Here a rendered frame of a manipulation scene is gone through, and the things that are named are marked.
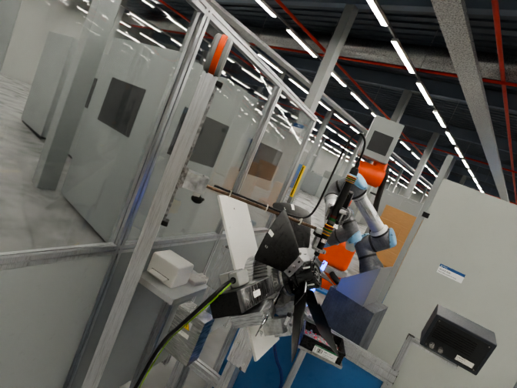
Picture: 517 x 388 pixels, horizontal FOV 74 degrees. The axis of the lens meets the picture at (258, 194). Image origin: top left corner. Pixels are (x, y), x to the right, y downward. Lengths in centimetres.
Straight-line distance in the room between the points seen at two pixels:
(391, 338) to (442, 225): 110
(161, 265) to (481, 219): 260
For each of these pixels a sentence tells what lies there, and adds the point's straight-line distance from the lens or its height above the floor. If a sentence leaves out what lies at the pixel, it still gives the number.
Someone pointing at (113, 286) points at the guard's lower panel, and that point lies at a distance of 174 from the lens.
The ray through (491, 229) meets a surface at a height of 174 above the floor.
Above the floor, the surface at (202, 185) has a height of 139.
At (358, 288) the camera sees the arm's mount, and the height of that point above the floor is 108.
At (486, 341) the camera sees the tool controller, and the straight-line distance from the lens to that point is 194.
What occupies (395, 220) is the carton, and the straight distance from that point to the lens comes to 966.
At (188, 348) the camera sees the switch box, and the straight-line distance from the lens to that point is 166.
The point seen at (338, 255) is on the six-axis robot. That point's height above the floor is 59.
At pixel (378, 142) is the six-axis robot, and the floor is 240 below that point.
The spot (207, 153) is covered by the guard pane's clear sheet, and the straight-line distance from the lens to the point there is 180.
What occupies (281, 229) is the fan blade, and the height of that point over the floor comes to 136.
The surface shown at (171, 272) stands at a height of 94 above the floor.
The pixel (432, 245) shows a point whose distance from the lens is 334.
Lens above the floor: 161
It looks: 7 degrees down
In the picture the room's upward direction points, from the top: 23 degrees clockwise
